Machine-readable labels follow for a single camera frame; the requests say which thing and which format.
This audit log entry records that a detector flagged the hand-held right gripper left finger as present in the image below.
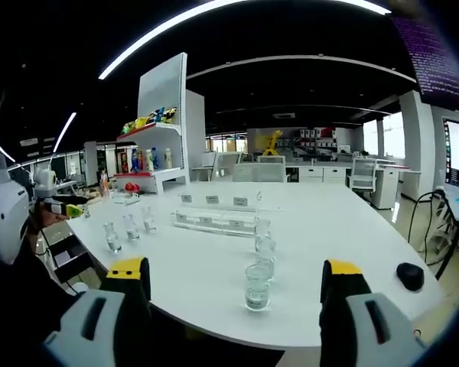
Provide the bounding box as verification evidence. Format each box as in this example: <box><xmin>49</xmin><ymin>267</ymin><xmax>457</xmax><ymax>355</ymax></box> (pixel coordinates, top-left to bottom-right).
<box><xmin>44</xmin><ymin>256</ymin><xmax>153</xmax><ymax>367</ymax></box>

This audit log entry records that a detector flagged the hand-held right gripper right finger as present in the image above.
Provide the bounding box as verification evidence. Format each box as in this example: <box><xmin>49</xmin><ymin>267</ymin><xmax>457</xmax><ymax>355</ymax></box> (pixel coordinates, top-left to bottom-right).
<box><xmin>319</xmin><ymin>258</ymin><xmax>429</xmax><ymax>367</ymax></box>

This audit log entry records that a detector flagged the clear glass reagent bottle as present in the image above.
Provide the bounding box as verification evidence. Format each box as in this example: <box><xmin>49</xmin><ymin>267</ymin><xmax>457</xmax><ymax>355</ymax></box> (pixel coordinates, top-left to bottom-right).
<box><xmin>140</xmin><ymin>206</ymin><xmax>158</xmax><ymax>233</ymax></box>
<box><xmin>254</xmin><ymin>217</ymin><xmax>272</xmax><ymax>253</ymax></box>
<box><xmin>103</xmin><ymin>221</ymin><xmax>123</xmax><ymax>254</ymax></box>
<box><xmin>244</xmin><ymin>263</ymin><xmax>272</xmax><ymax>311</ymax></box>
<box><xmin>256</xmin><ymin>239</ymin><xmax>278</xmax><ymax>282</ymax></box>
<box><xmin>122</xmin><ymin>213</ymin><xmax>141</xmax><ymax>242</ymax></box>

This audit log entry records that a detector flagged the clear acrylic reagent rack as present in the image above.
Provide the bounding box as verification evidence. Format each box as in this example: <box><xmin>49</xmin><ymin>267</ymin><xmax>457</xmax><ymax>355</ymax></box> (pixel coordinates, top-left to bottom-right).
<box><xmin>170</xmin><ymin>190</ymin><xmax>286</xmax><ymax>236</ymax></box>

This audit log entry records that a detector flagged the person's left hand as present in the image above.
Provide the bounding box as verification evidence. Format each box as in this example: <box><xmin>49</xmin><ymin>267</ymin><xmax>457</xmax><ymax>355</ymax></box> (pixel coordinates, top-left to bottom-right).
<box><xmin>29</xmin><ymin>207</ymin><xmax>69</xmax><ymax>233</ymax></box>

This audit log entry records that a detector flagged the orange figure toy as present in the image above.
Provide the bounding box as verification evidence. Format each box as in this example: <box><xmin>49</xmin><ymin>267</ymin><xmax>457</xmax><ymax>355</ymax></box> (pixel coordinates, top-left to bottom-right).
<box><xmin>99</xmin><ymin>170</ymin><xmax>112</xmax><ymax>198</ymax></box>

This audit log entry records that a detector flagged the short ceiling light strip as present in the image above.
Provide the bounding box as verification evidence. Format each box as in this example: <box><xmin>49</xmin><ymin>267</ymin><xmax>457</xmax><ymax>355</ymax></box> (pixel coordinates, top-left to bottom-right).
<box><xmin>52</xmin><ymin>111</ymin><xmax>78</xmax><ymax>154</ymax></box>

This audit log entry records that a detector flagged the white worn device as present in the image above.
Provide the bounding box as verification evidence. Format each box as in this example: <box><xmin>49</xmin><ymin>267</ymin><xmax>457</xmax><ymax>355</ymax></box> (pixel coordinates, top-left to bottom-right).
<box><xmin>0</xmin><ymin>178</ymin><xmax>30</xmax><ymax>265</ymax></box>

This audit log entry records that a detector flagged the black computer mouse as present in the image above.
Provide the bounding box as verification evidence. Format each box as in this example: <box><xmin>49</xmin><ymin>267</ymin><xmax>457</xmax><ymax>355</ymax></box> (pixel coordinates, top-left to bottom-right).
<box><xmin>396</xmin><ymin>261</ymin><xmax>426</xmax><ymax>293</ymax></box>

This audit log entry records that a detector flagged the row of snack packets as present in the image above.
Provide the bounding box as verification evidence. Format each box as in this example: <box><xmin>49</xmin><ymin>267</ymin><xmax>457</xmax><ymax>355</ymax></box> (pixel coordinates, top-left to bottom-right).
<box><xmin>121</xmin><ymin>106</ymin><xmax>178</xmax><ymax>135</ymax></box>

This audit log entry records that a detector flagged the white office desk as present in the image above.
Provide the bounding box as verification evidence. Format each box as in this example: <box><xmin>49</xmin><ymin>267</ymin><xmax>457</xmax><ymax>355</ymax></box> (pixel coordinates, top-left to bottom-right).
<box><xmin>285</xmin><ymin>160</ymin><xmax>422</xmax><ymax>210</ymax></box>

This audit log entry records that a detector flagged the white display shelf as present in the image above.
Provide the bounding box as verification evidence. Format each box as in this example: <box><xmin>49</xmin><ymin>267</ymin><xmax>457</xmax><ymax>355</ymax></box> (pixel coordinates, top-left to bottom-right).
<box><xmin>113</xmin><ymin>52</ymin><xmax>207</xmax><ymax>194</ymax></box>

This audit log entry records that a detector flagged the white office chair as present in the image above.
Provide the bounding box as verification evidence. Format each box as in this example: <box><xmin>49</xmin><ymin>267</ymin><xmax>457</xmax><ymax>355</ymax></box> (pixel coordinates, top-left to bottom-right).
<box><xmin>345</xmin><ymin>157</ymin><xmax>379</xmax><ymax>202</ymax></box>

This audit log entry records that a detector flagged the grey mesh chair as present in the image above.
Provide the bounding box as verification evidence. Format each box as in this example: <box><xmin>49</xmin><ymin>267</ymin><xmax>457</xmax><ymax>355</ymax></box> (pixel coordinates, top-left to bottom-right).
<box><xmin>232</xmin><ymin>161</ymin><xmax>288</xmax><ymax>184</ymax></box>

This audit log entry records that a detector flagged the long curved ceiling light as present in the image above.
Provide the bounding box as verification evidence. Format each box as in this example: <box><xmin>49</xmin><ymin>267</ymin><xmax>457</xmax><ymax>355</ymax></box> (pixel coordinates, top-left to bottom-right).
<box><xmin>97</xmin><ymin>0</ymin><xmax>393</xmax><ymax>81</ymax></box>

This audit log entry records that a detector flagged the yellow robot figure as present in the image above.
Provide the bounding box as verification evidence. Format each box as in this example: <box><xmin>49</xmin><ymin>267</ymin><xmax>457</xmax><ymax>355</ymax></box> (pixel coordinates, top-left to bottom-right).
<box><xmin>261</xmin><ymin>129</ymin><xmax>285</xmax><ymax>158</ymax></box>

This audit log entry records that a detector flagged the large overhead screen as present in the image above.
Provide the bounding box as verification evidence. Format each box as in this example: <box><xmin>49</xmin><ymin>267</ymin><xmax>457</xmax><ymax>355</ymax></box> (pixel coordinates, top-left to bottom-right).
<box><xmin>390</xmin><ymin>15</ymin><xmax>459</xmax><ymax>106</ymax></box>

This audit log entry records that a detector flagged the black cable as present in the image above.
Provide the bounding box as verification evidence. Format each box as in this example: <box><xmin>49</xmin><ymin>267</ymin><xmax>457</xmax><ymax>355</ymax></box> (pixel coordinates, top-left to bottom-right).
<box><xmin>406</xmin><ymin>189</ymin><xmax>445</xmax><ymax>246</ymax></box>

